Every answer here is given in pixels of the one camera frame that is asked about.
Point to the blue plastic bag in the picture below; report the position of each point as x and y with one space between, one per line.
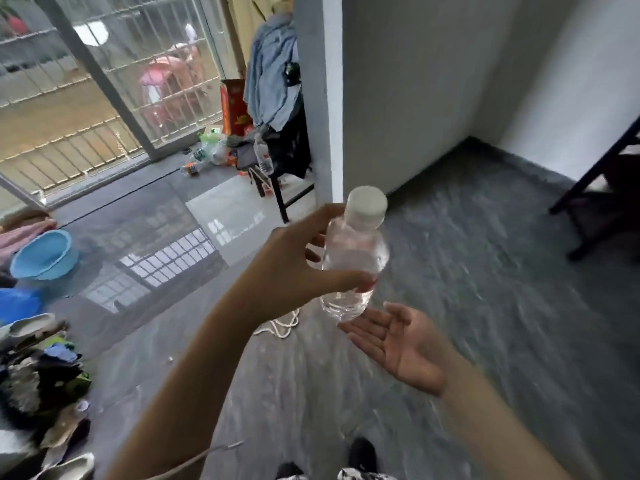
17 304

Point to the person's right black shoe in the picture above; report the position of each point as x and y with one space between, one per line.
362 459

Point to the pink plastic basin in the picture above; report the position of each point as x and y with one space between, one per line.
25 234

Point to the person's left hand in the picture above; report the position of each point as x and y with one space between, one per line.
285 274

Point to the black cloth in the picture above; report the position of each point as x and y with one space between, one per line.
295 144

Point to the clear water bottle red label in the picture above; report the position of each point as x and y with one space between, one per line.
355 244
263 154

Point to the red cardboard box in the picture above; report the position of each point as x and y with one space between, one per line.
232 107

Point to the glass sliding door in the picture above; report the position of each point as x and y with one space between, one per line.
75 84

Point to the light blue plastic basin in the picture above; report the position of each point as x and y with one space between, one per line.
45 254

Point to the grey blue shirt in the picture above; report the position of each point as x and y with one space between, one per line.
272 74

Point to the person's right forearm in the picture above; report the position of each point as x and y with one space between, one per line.
500 434

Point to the person's left forearm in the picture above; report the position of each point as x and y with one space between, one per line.
185 409

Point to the dark wooden stool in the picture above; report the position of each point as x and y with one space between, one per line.
270 189

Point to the dark wooden chair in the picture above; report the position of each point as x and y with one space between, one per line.
600 194

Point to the person's left black shoe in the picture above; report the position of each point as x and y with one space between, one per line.
290 472

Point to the person's right hand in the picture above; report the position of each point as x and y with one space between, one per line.
405 344

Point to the pile of mixed clothes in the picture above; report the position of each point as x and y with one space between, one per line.
45 379

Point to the green plastic bags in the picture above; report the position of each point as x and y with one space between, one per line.
210 147

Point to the person's black shoe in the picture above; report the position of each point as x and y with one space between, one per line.
290 472
362 459

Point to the pink scooter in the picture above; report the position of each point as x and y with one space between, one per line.
170 89

